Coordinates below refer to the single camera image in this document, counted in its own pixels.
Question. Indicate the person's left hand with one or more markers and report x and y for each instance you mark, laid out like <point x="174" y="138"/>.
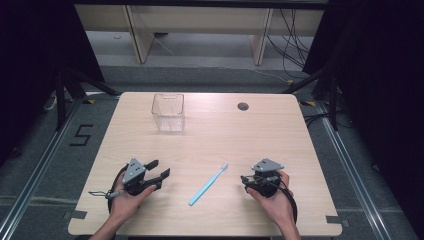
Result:
<point x="125" y="205"/>

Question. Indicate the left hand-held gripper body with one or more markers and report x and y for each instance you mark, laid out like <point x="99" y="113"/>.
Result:
<point x="134" y="171"/>

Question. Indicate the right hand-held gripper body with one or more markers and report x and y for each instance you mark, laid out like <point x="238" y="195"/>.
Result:
<point x="266" y="166"/>

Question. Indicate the metal floor rail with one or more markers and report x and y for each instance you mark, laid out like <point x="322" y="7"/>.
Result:
<point x="353" y="166"/>
<point x="36" y="166"/>

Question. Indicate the light blue toothbrush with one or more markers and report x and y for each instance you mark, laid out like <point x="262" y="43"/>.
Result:
<point x="208" y="185"/>

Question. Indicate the black metal stand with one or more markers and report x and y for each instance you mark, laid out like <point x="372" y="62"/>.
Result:
<point x="66" y="93"/>
<point x="328" y="93"/>

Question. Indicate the black curtain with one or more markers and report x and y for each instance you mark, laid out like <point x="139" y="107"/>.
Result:
<point x="36" y="66"/>
<point x="376" y="83"/>

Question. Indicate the person's right hand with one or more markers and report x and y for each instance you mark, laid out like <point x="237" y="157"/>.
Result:
<point x="278" y="208"/>

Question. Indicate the clear plastic container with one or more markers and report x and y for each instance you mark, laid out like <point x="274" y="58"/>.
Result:
<point x="168" y="113"/>

